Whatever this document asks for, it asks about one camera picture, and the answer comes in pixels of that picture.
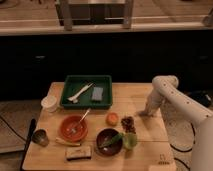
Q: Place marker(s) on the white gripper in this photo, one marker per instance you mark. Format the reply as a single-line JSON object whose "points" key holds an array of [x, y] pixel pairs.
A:
{"points": [[151, 109]]}

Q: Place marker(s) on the grey towel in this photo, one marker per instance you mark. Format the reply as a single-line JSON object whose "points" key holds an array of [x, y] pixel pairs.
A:
{"points": [[142, 113]]}

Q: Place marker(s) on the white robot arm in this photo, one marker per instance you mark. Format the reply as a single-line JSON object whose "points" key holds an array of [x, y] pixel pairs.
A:
{"points": [[165, 87]]}

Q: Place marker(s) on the dark red dried fruit pile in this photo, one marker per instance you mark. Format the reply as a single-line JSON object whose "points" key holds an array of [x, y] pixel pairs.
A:
{"points": [[128, 124]]}

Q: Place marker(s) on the small orange cup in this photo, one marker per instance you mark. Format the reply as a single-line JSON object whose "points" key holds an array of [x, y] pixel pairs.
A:
{"points": [[112, 119]]}

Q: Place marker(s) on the green leaf vegetable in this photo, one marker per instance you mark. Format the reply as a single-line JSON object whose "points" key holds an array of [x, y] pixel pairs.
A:
{"points": [[112, 140]]}

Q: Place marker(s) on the grey sponge block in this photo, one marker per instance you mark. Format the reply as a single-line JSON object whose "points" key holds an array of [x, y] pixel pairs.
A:
{"points": [[97, 94]]}

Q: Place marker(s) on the dark brown bowl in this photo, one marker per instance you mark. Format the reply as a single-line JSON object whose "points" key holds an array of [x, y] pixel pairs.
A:
{"points": [[110, 150]]}

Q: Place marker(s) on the green plastic tray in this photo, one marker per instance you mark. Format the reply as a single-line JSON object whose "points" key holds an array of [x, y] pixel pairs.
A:
{"points": [[74, 83]]}

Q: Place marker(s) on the silver spoon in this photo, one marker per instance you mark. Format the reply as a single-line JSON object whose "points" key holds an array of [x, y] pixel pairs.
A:
{"points": [[73, 130]]}

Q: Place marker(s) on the orange bowl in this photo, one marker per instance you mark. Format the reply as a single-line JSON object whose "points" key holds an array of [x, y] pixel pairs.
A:
{"points": [[66, 126]]}

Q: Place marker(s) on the beige rectangular block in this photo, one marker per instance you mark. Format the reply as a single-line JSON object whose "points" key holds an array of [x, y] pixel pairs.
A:
{"points": [[75, 153]]}

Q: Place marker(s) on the yellow banana piece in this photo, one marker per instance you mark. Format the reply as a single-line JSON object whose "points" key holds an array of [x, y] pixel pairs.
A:
{"points": [[63, 142]]}

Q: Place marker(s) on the white cup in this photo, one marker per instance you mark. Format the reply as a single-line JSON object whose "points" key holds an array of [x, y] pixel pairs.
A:
{"points": [[49, 103]]}

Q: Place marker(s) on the dark metal cup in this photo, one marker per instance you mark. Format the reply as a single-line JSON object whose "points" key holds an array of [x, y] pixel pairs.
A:
{"points": [[40, 137]]}

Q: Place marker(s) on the white chair frame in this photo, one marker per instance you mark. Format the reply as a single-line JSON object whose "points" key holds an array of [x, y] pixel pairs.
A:
{"points": [[94, 12]]}

